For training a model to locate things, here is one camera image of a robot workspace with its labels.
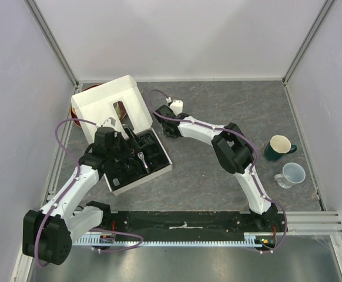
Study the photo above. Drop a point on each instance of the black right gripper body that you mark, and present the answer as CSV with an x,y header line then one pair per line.
x,y
164,131

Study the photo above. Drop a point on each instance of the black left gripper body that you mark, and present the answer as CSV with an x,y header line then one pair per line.
x,y
120,145

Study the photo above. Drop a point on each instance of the white cardboard clipper box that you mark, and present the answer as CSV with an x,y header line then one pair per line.
x,y
118,103

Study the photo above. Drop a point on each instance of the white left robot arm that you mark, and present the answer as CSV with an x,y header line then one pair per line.
x,y
49,233

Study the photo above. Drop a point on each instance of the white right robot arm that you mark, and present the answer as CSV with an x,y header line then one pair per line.
x,y
235,153

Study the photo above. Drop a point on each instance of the black plastic box tray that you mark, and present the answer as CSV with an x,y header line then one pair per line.
x,y
148,143

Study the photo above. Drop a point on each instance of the red wooden bowl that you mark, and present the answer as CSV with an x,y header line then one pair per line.
x,y
73,112

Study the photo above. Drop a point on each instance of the green ceramic mug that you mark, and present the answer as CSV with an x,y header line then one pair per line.
x,y
277,147

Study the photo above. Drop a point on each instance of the clear plastic measuring cup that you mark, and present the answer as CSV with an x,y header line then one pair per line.
x,y
291,174

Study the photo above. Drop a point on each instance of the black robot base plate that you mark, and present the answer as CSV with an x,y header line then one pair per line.
x,y
190,226

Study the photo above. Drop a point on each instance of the grey slotted cable duct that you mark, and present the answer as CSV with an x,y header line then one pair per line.
x,y
98,240

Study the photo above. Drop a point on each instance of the aluminium front frame rail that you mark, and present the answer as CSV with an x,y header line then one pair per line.
x,y
309,223

